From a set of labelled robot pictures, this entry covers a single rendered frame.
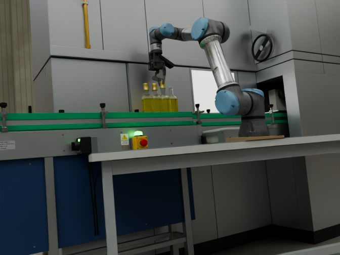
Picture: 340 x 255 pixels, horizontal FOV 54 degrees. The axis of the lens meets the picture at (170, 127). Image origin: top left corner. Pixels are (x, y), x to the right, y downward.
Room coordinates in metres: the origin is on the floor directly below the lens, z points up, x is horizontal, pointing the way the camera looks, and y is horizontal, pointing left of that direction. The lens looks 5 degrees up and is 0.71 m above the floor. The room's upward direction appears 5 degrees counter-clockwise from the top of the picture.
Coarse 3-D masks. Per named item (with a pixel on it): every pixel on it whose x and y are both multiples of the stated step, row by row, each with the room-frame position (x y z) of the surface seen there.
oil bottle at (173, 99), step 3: (168, 96) 2.08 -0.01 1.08; (171, 96) 2.07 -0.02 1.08; (174, 96) 2.08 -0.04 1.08; (171, 99) 2.07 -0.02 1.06; (174, 99) 2.08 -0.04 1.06; (177, 99) 2.09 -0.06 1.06; (171, 102) 2.07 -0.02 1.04; (174, 102) 2.08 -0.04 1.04; (177, 102) 2.09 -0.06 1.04; (171, 105) 2.07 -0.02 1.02; (174, 105) 2.08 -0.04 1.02; (177, 105) 2.09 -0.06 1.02; (171, 108) 2.07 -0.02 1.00; (174, 108) 2.08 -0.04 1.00; (177, 108) 2.09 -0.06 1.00; (171, 111) 2.07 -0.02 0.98; (174, 111) 2.07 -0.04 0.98; (177, 111) 2.09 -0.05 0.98
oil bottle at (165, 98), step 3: (162, 96) 2.04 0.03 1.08; (165, 96) 2.05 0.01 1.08; (162, 99) 2.04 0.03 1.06; (165, 99) 2.05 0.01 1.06; (168, 99) 2.06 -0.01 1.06; (162, 102) 2.04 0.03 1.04; (165, 102) 2.05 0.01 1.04; (168, 102) 2.06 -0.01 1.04; (162, 105) 2.04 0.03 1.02; (165, 105) 2.04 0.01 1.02; (168, 105) 2.06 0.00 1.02; (162, 108) 2.04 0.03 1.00; (165, 108) 2.04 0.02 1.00; (168, 108) 2.06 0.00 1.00; (162, 111) 2.04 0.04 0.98; (165, 111) 2.04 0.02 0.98; (168, 111) 2.05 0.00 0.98
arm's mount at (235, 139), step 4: (264, 136) 1.55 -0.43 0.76; (268, 136) 1.56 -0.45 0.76; (272, 136) 1.57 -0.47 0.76; (276, 136) 1.57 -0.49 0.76; (280, 136) 1.58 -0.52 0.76; (228, 140) 1.69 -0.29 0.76; (232, 140) 1.65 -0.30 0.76; (236, 140) 1.61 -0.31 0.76; (240, 140) 1.57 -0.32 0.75; (244, 140) 1.53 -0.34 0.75; (248, 140) 1.53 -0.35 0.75
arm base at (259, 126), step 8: (248, 120) 1.61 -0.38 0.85; (256, 120) 1.60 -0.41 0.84; (264, 120) 1.62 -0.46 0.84; (240, 128) 1.64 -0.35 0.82; (248, 128) 1.60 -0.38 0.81; (256, 128) 1.59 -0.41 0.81; (264, 128) 1.60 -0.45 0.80; (240, 136) 1.63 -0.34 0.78; (248, 136) 1.59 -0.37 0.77; (256, 136) 1.58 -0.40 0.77
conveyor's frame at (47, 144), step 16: (112, 128) 1.73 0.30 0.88; (128, 128) 1.77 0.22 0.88; (144, 128) 1.82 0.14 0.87; (160, 128) 1.87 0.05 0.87; (176, 128) 1.92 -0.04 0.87; (192, 128) 1.98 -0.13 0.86; (208, 128) 2.16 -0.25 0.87; (288, 128) 2.56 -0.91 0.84; (0, 144) 1.45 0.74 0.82; (16, 144) 1.49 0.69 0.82; (32, 144) 1.52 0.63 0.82; (48, 144) 1.56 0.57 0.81; (64, 144) 1.59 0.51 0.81; (112, 144) 1.72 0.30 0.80; (128, 144) 1.76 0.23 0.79; (160, 144) 1.87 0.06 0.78; (176, 144) 1.92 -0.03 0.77; (192, 144) 1.98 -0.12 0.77
